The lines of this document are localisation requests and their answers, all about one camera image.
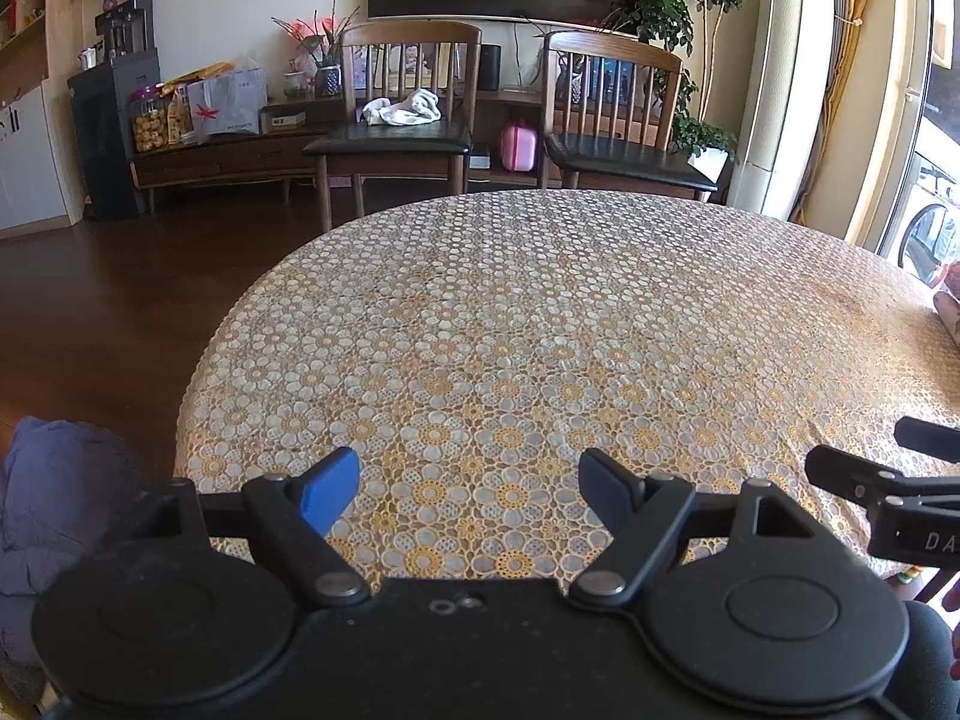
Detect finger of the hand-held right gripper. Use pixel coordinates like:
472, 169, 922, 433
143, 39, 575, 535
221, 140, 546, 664
894, 416, 960, 464
805, 445, 912, 515

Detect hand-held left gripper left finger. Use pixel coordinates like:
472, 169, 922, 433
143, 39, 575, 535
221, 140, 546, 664
127, 448, 372, 608

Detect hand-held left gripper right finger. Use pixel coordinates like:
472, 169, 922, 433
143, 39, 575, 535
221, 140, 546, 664
568, 448, 818, 610

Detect purple pants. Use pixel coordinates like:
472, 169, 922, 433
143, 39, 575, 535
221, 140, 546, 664
0, 416, 147, 691

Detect printed blanket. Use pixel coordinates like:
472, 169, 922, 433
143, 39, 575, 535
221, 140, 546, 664
932, 259, 960, 350

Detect white washing machine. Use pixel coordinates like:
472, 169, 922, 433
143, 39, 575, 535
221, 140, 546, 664
877, 116, 960, 290

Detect wooden chair with black seat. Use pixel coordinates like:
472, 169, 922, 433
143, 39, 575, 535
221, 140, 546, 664
538, 30, 721, 203
302, 21, 483, 233

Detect wooden tv cabinet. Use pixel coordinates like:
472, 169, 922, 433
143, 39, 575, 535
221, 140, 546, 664
127, 86, 676, 215

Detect pink small case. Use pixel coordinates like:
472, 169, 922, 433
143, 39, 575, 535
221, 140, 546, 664
500, 118, 539, 173

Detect white crumpled cloth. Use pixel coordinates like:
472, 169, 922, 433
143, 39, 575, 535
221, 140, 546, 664
360, 88, 443, 128

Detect glass balcony door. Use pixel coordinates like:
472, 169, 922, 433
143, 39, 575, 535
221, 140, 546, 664
847, 0, 960, 293

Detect grey shopping bag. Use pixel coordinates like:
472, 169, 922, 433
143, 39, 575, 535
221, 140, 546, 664
185, 67, 269, 137

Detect blue printed box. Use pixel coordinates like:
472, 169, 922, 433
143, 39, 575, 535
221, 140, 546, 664
577, 64, 638, 102

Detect snack jar with purple lid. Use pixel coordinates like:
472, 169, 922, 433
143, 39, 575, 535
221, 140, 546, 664
126, 82, 170, 155

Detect pink flowers in dark vase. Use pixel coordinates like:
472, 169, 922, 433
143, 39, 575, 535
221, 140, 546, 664
271, 0, 361, 98

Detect white standing air conditioner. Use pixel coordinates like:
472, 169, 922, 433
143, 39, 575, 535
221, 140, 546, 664
727, 0, 848, 222

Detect black tall cabinet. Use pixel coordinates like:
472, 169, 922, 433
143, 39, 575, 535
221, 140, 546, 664
66, 47, 162, 222

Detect yellow snack bag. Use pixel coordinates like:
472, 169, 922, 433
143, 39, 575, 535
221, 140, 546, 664
161, 62, 235, 145

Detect green potted plant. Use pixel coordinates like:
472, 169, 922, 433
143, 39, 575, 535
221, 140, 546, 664
600, 0, 758, 203

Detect black coffee machine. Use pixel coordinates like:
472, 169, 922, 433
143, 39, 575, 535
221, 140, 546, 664
94, 0, 155, 61

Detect white wall shelf unit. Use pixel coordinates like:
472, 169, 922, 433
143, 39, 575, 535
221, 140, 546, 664
0, 0, 76, 241

